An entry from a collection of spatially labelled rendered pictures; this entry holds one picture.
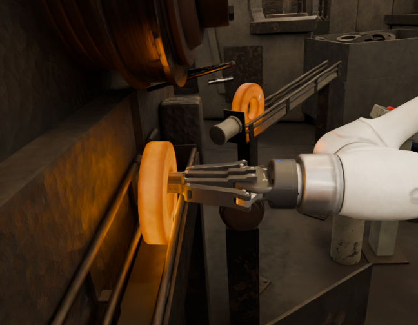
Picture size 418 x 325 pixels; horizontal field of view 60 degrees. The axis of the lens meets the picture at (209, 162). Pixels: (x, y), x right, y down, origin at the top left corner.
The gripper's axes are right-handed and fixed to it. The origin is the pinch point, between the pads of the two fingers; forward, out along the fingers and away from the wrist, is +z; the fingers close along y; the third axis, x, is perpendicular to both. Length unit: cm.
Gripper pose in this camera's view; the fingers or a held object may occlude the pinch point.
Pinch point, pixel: (160, 182)
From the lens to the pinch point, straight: 56.2
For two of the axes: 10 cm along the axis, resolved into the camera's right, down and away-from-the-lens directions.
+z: -10.0, -0.1, 0.5
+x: -0.1, -9.2, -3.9
